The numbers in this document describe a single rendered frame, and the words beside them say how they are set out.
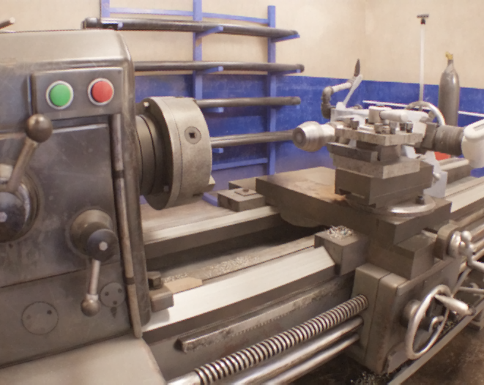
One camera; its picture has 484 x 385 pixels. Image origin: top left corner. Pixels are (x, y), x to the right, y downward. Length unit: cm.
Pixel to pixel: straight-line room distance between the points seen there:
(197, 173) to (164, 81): 339
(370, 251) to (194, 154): 52
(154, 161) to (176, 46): 348
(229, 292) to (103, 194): 36
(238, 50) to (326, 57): 146
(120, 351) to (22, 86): 43
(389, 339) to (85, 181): 81
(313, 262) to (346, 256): 9
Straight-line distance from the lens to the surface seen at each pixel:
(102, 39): 61
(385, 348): 106
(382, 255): 101
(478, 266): 110
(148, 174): 80
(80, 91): 53
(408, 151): 140
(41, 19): 389
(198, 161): 80
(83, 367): 65
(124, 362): 66
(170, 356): 82
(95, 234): 53
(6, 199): 49
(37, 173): 55
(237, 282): 82
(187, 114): 81
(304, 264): 92
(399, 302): 100
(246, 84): 467
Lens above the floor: 124
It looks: 16 degrees down
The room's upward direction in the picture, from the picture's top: straight up
